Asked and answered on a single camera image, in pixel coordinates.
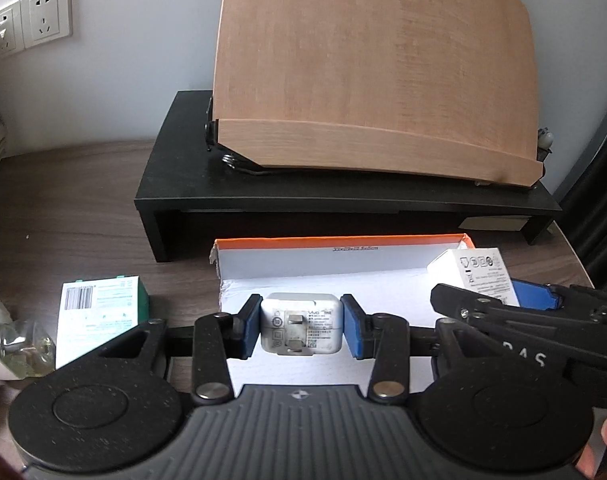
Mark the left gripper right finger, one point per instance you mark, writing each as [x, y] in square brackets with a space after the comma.
[385, 339]

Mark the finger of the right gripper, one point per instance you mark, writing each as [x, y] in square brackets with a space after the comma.
[492, 317]
[535, 296]

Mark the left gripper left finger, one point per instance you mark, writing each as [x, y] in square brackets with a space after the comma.
[216, 338]

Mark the white small product box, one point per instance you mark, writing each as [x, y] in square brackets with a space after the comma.
[479, 270]

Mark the white cube USB charger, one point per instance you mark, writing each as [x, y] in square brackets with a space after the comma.
[296, 324]

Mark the teal product box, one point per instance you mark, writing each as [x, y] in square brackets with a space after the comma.
[93, 312]

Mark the white mosquito plug with bottle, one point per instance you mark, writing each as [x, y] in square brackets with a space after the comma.
[26, 350]

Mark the black monitor riser shelf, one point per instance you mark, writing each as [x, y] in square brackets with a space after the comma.
[191, 193]

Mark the wooden book stand board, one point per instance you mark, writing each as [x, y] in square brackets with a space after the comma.
[446, 88]

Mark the white wall socket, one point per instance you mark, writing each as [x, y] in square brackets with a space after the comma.
[11, 36]
[45, 20]

